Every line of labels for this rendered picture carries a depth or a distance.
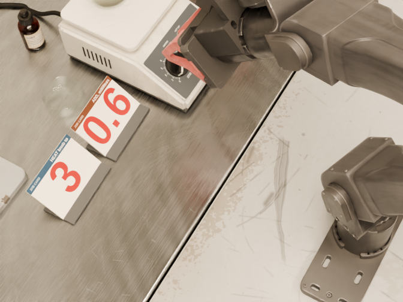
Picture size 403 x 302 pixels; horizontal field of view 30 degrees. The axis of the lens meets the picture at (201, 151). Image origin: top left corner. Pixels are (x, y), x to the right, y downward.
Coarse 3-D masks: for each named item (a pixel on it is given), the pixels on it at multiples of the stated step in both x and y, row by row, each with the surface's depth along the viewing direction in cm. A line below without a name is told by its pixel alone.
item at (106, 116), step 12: (108, 96) 98; (120, 96) 99; (96, 108) 97; (108, 108) 98; (120, 108) 99; (84, 120) 96; (96, 120) 97; (108, 120) 98; (120, 120) 99; (84, 132) 96; (96, 132) 97; (108, 132) 98; (96, 144) 96
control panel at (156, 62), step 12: (192, 12) 101; (180, 24) 100; (168, 36) 99; (156, 48) 98; (156, 60) 97; (156, 72) 97; (168, 72) 97; (168, 84) 97; (180, 84) 98; (192, 84) 98
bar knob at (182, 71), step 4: (176, 52) 98; (180, 52) 97; (180, 56) 97; (184, 56) 97; (168, 64) 97; (172, 64) 98; (176, 64) 97; (168, 68) 97; (172, 68) 97; (176, 68) 97; (180, 68) 96; (184, 68) 97; (172, 72) 97; (176, 72) 97; (180, 72) 96; (184, 72) 98; (176, 76) 98; (180, 76) 98
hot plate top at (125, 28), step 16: (80, 0) 99; (128, 0) 99; (144, 0) 99; (160, 0) 99; (64, 16) 98; (80, 16) 98; (96, 16) 98; (112, 16) 98; (128, 16) 98; (144, 16) 97; (160, 16) 98; (96, 32) 96; (112, 32) 96; (128, 32) 96; (144, 32) 96; (128, 48) 95
